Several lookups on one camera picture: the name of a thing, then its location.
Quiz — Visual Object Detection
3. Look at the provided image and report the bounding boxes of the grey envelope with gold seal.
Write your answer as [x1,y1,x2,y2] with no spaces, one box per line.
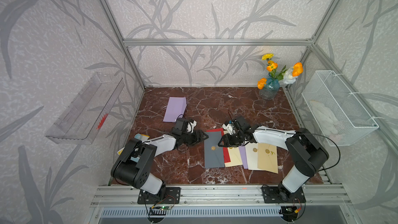
[204,130,226,169]

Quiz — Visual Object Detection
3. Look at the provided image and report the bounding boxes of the lilac envelope with gold seal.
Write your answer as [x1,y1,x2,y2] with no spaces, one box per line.
[163,97,187,122]

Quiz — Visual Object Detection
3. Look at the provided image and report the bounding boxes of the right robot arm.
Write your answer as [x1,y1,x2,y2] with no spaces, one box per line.
[218,116,329,198]

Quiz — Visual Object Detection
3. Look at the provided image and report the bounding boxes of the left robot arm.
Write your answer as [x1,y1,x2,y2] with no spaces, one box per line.
[110,118,208,198]

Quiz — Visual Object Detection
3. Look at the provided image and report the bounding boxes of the red envelope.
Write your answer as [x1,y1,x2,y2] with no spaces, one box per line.
[206,128,231,164]

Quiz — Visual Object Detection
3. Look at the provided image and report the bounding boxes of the cream white envelope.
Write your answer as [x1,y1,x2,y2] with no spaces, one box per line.
[245,143,260,171]

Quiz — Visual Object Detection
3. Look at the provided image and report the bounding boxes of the pale yellow envelope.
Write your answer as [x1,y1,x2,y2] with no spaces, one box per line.
[223,147,242,168]

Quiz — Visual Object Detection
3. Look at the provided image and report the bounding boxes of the tan kraft envelope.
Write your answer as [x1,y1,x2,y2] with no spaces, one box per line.
[258,143,278,174]

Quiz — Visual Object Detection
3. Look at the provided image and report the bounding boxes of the blue glass vase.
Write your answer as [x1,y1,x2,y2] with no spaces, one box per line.
[257,77,280,100]

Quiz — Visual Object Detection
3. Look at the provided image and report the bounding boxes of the orange and yellow flowers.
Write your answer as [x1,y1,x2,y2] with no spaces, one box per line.
[257,53,304,90]

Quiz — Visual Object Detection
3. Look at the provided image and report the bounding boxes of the left green circuit board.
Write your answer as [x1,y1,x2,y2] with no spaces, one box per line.
[151,205,174,211]

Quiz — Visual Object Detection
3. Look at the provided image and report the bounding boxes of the white cloth in basket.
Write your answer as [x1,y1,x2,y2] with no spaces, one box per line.
[309,100,342,143]

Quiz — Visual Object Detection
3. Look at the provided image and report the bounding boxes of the right small circuit board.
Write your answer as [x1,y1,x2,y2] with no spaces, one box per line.
[279,206,302,224]

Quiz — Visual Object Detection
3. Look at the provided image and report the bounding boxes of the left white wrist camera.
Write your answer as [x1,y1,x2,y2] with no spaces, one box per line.
[187,120,197,133]

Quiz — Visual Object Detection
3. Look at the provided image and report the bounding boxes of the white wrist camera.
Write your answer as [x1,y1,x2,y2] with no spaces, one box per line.
[187,120,197,133]
[222,120,236,135]

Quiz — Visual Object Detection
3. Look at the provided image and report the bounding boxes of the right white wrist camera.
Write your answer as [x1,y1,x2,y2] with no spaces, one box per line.
[222,120,236,135]

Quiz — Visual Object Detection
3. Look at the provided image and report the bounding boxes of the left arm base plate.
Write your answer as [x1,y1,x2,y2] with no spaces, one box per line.
[137,187,181,205]

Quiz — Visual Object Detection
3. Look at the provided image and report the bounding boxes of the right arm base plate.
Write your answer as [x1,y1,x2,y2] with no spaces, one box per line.
[261,185,306,204]

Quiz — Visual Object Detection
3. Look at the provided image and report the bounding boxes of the horizontal aluminium frame bar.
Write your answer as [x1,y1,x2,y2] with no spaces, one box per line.
[123,39,313,47]

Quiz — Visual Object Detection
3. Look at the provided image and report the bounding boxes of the white wire basket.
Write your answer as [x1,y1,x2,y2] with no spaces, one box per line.
[302,70,379,146]

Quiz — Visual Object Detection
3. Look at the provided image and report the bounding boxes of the clear acrylic wall shelf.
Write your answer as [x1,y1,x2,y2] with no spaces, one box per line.
[45,72,125,145]

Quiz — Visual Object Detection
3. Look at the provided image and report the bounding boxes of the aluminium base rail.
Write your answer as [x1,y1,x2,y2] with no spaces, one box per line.
[90,184,352,207]

